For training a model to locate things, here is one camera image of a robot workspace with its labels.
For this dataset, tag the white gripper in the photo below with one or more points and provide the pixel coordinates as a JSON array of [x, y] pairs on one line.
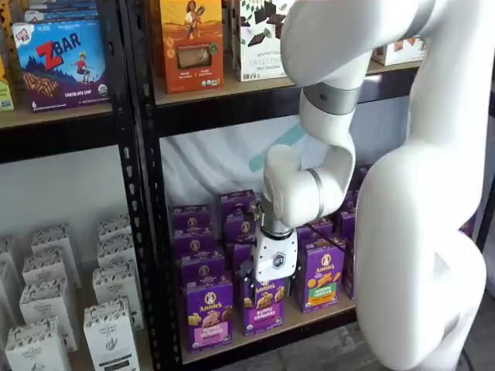
[[276, 255]]

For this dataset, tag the purple Annie's box pink patch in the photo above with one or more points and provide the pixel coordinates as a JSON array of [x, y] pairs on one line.
[[209, 320]]

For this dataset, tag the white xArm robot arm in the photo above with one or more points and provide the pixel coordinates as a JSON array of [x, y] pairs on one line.
[[406, 232]]

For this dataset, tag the purple Annie's snack box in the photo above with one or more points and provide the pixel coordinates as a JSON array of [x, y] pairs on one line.
[[352, 201], [347, 224], [319, 232], [191, 220], [236, 201], [193, 241], [237, 255], [201, 268], [236, 230]]

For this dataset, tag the purple Annie's box green patch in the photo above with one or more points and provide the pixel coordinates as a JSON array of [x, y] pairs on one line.
[[321, 278]]

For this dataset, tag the black metal shelf rack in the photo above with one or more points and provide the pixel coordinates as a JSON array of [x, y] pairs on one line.
[[160, 232], [58, 143]]

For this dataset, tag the Simple Mills sweet thins box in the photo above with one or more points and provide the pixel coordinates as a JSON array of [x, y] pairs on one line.
[[259, 58]]

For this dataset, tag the orange Revival box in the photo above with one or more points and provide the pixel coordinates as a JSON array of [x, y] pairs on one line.
[[191, 46]]

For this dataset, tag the pretzel crackers cheddar box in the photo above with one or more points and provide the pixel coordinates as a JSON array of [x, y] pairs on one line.
[[398, 56]]

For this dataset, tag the blue Zbar box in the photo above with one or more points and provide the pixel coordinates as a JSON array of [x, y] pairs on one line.
[[62, 11], [58, 69]]

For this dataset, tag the orange Bobo's box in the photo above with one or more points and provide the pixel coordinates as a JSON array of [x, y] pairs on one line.
[[4, 92]]

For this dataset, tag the white backdrop sheet teal mark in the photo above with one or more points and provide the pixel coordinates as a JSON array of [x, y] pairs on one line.
[[216, 162]]

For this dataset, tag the white carton gray print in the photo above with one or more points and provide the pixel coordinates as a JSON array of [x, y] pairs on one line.
[[114, 228], [46, 266], [52, 237], [46, 299], [114, 282], [7, 249], [116, 251], [108, 336], [36, 348]]

